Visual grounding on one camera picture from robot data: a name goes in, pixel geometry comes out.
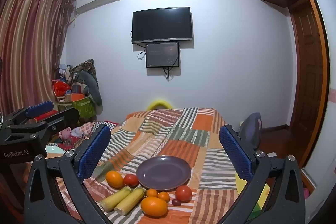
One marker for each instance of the large orange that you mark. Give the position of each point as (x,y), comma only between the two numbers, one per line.
(154,207)

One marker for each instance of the small tangerine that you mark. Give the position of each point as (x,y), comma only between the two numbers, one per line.
(164,197)
(151,193)

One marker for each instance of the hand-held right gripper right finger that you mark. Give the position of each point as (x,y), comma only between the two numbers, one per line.
(236,153)

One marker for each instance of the checkered cloth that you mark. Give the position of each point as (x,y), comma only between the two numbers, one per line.
(110,124)

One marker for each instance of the teal basin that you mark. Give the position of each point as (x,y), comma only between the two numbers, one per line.
(53,150)

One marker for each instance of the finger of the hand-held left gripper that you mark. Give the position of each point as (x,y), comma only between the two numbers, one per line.
(63,119)
(39,108)

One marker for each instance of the floral cloth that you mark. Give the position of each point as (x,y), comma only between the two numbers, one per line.
(78,132)

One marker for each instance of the striped patchwork blanket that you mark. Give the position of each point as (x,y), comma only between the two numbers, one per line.
(178,134)

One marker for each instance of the yellow sheet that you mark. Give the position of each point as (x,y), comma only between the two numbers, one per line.
(240,183)

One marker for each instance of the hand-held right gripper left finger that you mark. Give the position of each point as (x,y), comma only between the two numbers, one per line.
(94,151)

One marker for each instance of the green storage box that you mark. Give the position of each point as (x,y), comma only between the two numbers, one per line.
(81,107)

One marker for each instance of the striped curtain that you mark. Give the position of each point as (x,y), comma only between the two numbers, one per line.
(26,29)

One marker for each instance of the brown wooden door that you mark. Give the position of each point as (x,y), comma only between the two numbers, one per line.
(307,69)

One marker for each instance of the red tomato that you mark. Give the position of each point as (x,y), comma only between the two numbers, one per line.
(130,180)
(183,193)

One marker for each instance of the purple plate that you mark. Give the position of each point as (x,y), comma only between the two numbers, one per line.
(164,172)

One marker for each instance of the orange box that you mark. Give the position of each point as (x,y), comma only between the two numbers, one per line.
(77,97)

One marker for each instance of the wall television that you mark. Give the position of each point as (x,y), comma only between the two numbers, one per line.
(162,24)

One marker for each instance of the red plastic bag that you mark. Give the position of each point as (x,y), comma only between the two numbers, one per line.
(61,87)

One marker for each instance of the yellow round object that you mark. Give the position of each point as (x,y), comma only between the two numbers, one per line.
(158,104)

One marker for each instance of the small dark red plum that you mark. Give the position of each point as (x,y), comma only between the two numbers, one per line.
(176,202)

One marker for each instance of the dark patterned cloth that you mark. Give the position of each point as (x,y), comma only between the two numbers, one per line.
(85,65)

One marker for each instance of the small black wall monitor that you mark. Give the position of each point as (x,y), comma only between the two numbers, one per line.
(162,54)

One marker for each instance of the grey plush toy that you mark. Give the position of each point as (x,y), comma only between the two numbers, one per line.
(92,85)

